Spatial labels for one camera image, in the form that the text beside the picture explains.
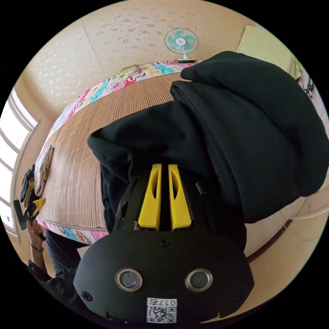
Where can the green patterned pillow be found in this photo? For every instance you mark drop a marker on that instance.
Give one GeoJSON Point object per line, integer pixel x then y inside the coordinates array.
{"type": "Point", "coordinates": [128, 71]}

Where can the bed with woven mat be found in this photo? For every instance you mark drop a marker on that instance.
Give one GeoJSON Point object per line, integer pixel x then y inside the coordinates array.
{"type": "Point", "coordinates": [84, 144]}

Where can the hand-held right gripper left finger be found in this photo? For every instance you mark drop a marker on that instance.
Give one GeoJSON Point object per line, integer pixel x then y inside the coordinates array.
{"type": "Point", "coordinates": [150, 205]}

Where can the person's left forearm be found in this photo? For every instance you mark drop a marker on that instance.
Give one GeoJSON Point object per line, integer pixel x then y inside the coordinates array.
{"type": "Point", "coordinates": [37, 253]}

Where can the white and teal table fan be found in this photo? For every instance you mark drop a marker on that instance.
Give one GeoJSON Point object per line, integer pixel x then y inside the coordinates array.
{"type": "Point", "coordinates": [181, 41]}

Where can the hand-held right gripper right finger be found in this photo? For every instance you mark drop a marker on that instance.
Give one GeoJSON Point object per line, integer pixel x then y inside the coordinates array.
{"type": "Point", "coordinates": [181, 208]}

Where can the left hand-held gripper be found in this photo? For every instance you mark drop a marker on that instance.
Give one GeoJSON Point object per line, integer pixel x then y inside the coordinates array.
{"type": "Point", "coordinates": [27, 185]}

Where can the window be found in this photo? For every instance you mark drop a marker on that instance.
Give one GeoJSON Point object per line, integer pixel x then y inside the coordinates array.
{"type": "Point", "coordinates": [11, 133]}

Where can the person's body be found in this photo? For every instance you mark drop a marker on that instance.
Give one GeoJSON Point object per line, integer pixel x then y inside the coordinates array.
{"type": "Point", "coordinates": [61, 259]}

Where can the person's left hand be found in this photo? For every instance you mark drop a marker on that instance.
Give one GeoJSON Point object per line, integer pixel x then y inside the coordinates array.
{"type": "Point", "coordinates": [34, 231]}

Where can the light yellow pillow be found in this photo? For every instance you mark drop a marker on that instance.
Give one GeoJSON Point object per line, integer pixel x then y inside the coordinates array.
{"type": "Point", "coordinates": [267, 48]}

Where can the black pants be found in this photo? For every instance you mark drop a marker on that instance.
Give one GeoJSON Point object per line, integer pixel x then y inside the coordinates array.
{"type": "Point", "coordinates": [231, 133]}

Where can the pile of clothes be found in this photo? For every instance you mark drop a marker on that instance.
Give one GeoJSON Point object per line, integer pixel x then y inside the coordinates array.
{"type": "Point", "coordinates": [44, 169]}

